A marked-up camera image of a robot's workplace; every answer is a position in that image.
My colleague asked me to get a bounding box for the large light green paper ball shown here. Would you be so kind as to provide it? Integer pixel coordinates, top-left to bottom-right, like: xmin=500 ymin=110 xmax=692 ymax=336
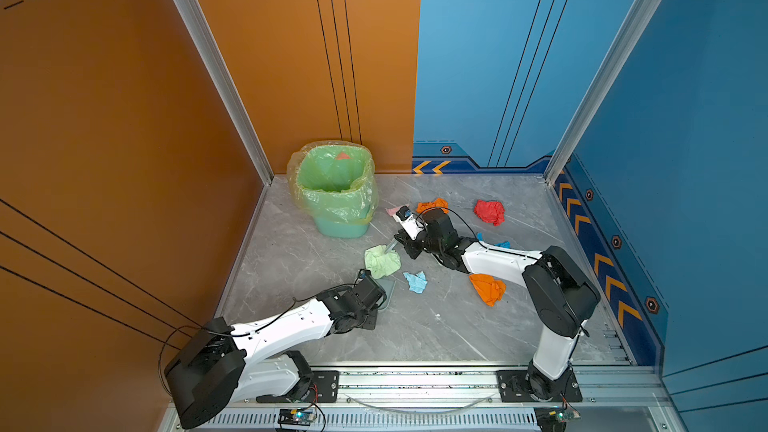
xmin=364 ymin=245 xmax=401 ymax=279

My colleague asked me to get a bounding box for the grey-blue hand brush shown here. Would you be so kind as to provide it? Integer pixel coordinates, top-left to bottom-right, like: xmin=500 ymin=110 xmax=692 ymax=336
xmin=384 ymin=239 xmax=398 ymax=254

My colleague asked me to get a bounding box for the grey-blue plastic dustpan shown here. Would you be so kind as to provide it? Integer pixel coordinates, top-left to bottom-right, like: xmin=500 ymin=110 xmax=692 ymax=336
xmin=376 ymin=276 xmax=396 ymax=312

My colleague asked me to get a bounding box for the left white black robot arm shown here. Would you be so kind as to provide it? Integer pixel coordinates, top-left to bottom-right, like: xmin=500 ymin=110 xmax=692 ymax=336
xmin=162 ymin=269 xmax=387 ymax=430

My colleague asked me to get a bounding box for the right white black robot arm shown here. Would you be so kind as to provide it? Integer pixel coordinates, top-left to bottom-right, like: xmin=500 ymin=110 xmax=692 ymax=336
xmin=393 ymin=206 xmax=601 ymax=403

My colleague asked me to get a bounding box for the light blue paper scrap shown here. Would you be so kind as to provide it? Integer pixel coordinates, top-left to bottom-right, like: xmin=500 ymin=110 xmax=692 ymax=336
xmin=403 ymin=271 xmax=428 ymax=294

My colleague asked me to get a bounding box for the orange paper ball far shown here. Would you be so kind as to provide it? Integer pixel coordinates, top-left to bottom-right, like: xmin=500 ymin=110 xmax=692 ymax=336
xmin=416 ymin=198 xmax=449 ymax=214

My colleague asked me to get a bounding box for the orange paper ball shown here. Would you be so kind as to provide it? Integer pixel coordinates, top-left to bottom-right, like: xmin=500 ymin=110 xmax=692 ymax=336
xmin=469 ymin=274 xmax=506 ymax=307
xmin=416 ymin=198 xmax=449 ymax=214

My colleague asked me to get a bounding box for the red paper ball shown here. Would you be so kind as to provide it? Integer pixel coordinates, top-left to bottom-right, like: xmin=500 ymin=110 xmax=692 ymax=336
xmin=473 ymin=200 xmax=505 ymax=226

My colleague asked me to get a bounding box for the orange paper ball near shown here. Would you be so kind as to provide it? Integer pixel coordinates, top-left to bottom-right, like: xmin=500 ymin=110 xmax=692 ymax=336
xmin=469 ymin=274 xmax=506 ymax=307

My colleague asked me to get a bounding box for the green plastic trash bin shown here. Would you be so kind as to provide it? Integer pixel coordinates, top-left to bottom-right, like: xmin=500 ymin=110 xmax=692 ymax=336
xmin=296 ymin=145 xmax=374 ymax=239

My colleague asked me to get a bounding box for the yellow translucent bin liner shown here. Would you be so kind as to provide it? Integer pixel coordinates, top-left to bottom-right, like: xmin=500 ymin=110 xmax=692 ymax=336
xmin=286 ymin=140 xmax=380 ymax=226

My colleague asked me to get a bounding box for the left green circuit board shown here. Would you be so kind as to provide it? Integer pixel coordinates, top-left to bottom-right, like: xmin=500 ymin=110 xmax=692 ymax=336
xmin=277 ymin=408 xmax=318 ymax=430

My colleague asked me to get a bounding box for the green circuit board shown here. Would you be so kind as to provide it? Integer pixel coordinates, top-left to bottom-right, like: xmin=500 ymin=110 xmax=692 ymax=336
xmin=534 ymin=408 xmax=581 ymax=432
xmin=277 ymin=408 xmax=318 ymax=430

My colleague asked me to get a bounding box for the right green circuit board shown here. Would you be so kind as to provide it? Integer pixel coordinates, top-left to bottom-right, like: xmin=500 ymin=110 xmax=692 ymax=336
xmin=534 ymin=408 xmax=581 ymax=432

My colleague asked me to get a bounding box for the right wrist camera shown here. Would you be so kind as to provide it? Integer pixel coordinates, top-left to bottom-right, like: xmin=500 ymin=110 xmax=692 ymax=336
xmin=393 ymin=206 xmax=425 ymax=240

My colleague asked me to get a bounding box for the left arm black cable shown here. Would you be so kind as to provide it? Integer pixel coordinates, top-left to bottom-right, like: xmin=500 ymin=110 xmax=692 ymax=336
xmin=157 ymin=296 xmax=313 ymax=397

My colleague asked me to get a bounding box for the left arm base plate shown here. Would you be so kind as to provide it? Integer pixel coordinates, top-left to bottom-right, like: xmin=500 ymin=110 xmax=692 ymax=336
xmin=256 ymin=370 xmax=340 ymax=404

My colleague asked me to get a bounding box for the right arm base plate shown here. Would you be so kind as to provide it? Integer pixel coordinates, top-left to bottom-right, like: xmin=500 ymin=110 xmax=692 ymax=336
xmin=496 ymin=368 xmax=583 ymax=403

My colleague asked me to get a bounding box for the aluminium front rail frame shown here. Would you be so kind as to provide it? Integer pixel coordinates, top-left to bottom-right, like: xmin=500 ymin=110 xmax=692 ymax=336
xmin=200 ymin=363 xmax=686 ymax=431

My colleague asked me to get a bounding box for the right aluminium corner post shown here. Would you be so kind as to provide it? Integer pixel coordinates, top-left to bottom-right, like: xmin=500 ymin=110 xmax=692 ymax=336
xmin=543 ymin=0 xmax=662 ymax=187

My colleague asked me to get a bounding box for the aluminium corner post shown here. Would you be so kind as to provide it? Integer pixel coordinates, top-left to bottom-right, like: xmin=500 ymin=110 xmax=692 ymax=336
xmin=173 ymin=0 xmax=274 ymax=186
xmin=543 ymin=0 xmax=662 ymax=187

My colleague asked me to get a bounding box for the left aluminium corner post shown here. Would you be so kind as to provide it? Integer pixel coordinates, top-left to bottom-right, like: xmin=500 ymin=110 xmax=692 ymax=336
xmin=173 ymin=0 xmax=274 ymax=186

